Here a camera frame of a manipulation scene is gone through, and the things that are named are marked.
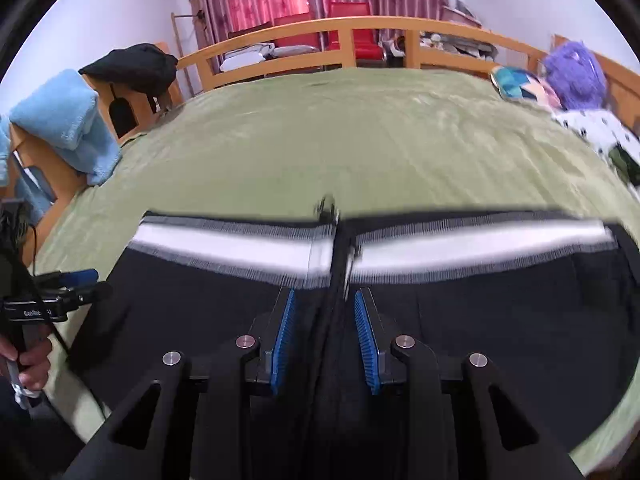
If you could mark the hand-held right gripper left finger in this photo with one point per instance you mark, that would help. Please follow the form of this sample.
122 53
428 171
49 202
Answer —
282 345

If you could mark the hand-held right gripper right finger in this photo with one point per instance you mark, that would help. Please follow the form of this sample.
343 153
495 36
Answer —
367 345

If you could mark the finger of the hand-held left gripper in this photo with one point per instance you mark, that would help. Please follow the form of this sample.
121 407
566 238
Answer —
92 294
80 276

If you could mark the black pants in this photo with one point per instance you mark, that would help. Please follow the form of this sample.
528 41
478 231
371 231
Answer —
500 320

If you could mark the person's left hand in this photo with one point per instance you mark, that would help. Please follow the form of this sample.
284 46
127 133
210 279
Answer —
35 365

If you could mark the light blue garment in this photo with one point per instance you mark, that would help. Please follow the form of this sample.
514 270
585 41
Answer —
35 190

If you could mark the light blue towel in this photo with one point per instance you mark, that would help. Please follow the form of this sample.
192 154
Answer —
60 115

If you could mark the green bed blanket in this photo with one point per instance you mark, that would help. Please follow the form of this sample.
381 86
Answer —
350 135

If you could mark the black garment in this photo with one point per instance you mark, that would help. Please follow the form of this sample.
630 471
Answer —
130 65

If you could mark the wooden rack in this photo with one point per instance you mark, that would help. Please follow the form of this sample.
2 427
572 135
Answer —
176 35

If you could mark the white grey folded bedding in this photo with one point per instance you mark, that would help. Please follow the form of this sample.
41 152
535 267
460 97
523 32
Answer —
250 57

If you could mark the geometric patterned pillow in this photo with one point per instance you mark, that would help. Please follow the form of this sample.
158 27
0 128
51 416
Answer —
520 85

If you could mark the dark wooden chair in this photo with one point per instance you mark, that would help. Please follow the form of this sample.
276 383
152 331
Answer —
250 27

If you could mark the red chair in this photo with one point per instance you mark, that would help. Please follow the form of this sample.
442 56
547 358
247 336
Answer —
350 9
295 40

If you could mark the white floral pillow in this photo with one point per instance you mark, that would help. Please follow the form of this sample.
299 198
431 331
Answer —
595 127

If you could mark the dark green cloth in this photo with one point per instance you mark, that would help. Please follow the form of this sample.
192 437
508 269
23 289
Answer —
625 160

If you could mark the purple plush toy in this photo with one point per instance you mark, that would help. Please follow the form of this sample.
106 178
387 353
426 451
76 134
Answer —
575 75

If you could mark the desk clutter pile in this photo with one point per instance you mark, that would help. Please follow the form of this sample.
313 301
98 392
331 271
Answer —
460 12

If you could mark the wooden bed frame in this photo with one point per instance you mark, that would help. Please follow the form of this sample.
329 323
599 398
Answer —
320 27

